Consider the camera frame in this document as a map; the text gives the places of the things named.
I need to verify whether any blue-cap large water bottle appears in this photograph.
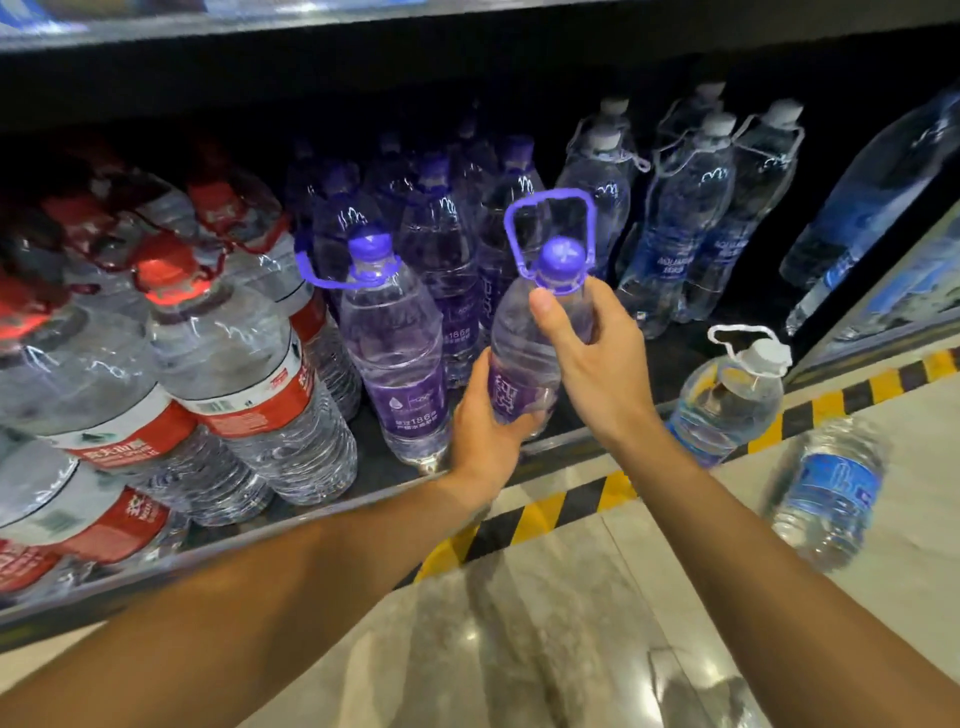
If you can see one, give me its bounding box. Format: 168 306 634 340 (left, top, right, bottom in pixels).
763 414 892 575

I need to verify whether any white-cap Aquafina large bottle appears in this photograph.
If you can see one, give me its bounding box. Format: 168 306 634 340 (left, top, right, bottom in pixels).
665 323 794 470

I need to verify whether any person's right hand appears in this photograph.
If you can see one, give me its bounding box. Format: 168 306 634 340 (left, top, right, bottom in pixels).
528 275 665 451

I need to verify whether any black opposite shelf unit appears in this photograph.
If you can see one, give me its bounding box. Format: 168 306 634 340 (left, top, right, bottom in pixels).
0 0 960 654

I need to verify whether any person's right forearm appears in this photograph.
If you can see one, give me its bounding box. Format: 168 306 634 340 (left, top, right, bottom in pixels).
611 416 960 728

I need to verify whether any cluster of blue label large bottles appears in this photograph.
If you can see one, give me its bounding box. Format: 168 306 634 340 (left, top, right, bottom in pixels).
554 80 808 339

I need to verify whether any row of small red cap bottles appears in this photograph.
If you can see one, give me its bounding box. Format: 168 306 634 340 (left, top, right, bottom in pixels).
0 138 365 609

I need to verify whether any large blue cap water bottle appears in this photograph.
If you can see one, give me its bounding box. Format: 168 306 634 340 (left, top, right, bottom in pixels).
824 217 960 343
778 88 960 337

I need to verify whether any person's left forearm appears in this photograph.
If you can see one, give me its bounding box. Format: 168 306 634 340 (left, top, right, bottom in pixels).
0 472 489 728

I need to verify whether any person's left hand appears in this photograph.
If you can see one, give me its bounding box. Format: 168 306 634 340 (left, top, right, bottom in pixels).
448 348 560 504

